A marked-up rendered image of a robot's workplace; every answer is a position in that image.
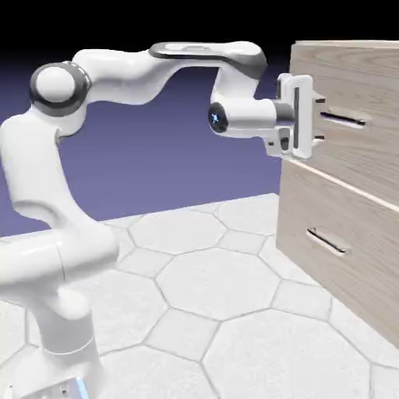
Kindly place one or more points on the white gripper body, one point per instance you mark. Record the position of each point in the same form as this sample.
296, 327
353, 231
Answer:
304, 117

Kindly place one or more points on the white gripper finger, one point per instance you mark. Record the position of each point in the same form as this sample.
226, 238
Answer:
318, 99
318, 138

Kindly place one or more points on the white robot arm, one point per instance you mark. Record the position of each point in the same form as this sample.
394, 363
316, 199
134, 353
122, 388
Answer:
134, 78

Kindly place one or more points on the light wood drawer front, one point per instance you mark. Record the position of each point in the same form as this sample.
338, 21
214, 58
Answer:
355, 146
343, 249

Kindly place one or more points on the light wood cabinet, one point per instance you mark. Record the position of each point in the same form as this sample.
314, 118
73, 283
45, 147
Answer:
349, 174

